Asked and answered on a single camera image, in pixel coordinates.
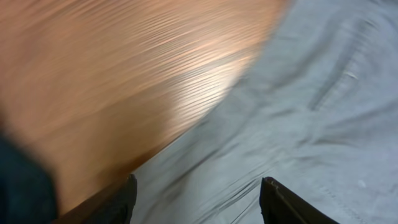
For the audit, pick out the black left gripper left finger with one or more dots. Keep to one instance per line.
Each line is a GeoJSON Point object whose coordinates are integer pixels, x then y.
{"type": "Point", "coordinates": [113, 205]}

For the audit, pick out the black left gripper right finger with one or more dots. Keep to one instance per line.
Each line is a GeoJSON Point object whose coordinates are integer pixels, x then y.
{"type": "Point", "coordinates": [279, 205]}

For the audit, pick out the grey shorts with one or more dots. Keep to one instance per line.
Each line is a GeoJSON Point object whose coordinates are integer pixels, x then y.
{"type": "Point", "coordinates": [317, 112]}

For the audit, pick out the black garment with blue stripes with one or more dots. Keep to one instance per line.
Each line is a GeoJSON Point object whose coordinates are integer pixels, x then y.
{"type": "Point", "coordinates": [27, 191]}

